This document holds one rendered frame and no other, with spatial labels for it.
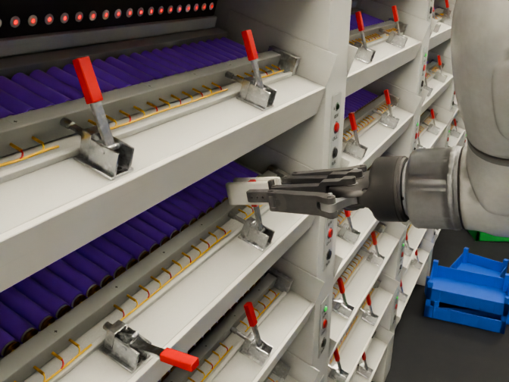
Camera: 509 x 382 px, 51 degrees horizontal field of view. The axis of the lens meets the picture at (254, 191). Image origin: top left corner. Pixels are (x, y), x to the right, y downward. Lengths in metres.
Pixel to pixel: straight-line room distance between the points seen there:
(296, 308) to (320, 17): 0.48
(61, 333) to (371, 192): 0.34
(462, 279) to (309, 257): 1.56
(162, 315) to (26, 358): 0.15
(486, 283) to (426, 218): 1.85
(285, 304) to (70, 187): 0.58
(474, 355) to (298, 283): 1.30
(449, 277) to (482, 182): 1.90
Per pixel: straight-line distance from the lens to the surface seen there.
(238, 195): 0.70
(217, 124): 0.57
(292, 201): 0.62
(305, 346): 1.02
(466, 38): 0.46
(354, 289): 1.35
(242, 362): 0.81
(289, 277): 0.95
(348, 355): 1.45
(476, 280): 2.43
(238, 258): 0.69
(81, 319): 0.54
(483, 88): 0.47
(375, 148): 1.18
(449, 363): 2.10
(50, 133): 0.47
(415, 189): 0.57
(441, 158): 0.58
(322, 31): 0.81
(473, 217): 0.57
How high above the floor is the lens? 1.27
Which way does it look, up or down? 22 degrees down
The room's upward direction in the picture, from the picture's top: straight up
